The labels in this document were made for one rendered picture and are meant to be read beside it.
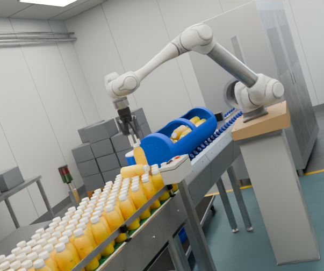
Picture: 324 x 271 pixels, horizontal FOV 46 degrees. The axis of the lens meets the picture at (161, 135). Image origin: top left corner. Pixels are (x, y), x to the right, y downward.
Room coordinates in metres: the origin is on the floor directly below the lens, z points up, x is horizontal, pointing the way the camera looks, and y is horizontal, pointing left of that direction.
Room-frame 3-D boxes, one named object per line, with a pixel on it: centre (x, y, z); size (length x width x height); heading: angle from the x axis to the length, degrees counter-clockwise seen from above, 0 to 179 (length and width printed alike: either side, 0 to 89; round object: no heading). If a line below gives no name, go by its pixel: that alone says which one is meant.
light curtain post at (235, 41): (3.58, -0.92, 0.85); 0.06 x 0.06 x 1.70; 59
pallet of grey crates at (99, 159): (6.69, 0.85, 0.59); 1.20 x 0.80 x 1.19; 68
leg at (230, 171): (3.33, -0.47, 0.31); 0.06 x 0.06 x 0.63; 59
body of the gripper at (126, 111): (2.28, 0.16, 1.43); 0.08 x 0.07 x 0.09; 59
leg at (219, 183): (3.40, -0.35, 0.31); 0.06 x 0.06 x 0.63; 59
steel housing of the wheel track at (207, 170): (3.37, -0.41, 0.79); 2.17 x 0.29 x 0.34; 149
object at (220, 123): (3.61, -0.56, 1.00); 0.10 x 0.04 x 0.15; 59
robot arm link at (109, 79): (2.27, 0.16, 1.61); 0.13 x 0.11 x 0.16; 25
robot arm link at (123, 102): (2.28, 0.16, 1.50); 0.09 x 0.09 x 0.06
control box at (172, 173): (2.14, -0.02, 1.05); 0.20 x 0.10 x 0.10; 149
